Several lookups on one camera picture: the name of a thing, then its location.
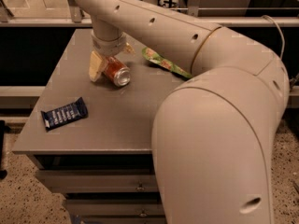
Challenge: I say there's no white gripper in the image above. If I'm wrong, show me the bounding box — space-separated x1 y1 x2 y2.
89 32 135 82

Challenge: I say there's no red coke can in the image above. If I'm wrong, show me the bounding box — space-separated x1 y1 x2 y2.
104 57 131 87

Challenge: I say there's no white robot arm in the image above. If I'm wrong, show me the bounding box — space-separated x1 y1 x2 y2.
75 0 290 224

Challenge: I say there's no green chip bag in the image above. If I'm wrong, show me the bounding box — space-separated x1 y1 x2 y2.
142 47 192 79

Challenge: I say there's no blue snack bar wrapper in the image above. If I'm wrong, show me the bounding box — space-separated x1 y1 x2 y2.
41 97 88 131

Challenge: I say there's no grey drawer cabinet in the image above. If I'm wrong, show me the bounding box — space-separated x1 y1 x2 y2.
13 29 183 224

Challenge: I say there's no metal window railing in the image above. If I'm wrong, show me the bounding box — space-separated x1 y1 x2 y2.
0 0 299 27

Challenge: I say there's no top grey drawer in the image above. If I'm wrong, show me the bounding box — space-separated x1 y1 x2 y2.
36 170 158 194

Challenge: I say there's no grey drawer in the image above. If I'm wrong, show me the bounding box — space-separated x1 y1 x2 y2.
64 200 164 217
36 170 158 194

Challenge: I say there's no lower grey drawer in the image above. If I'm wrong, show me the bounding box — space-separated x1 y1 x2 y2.
64 200 164 217

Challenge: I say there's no white cable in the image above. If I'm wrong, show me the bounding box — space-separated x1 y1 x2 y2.
261 14 286 61

